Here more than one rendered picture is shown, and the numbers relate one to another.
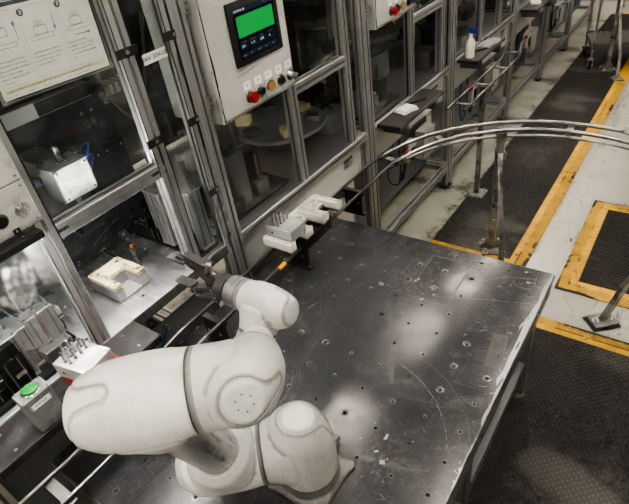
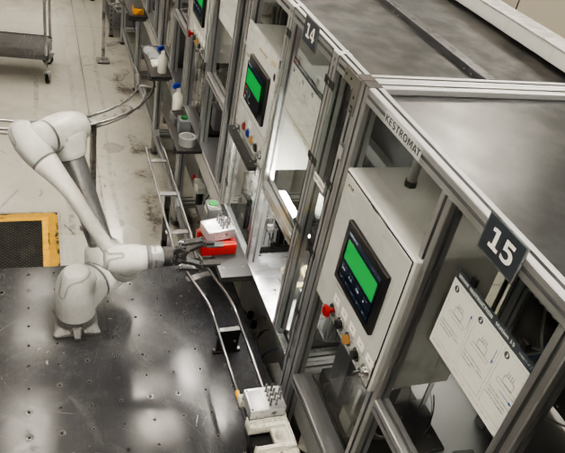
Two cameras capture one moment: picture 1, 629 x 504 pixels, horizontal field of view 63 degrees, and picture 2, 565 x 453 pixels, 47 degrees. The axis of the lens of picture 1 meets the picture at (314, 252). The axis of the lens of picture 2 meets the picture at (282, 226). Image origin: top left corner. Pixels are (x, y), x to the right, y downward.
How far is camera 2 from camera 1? 2.69 m
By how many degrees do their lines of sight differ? 87
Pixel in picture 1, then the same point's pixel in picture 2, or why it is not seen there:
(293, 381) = (142, 358)
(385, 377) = (78, 397)
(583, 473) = not seen: outside the picture
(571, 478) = not seen: outside the picture
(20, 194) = (262, 148)
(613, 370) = not seen: outside the picture
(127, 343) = (232, 264)
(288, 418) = (78, 268)
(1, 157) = (266, 126)
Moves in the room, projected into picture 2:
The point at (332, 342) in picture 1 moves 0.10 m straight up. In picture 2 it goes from (145, 399) to (145, 381)
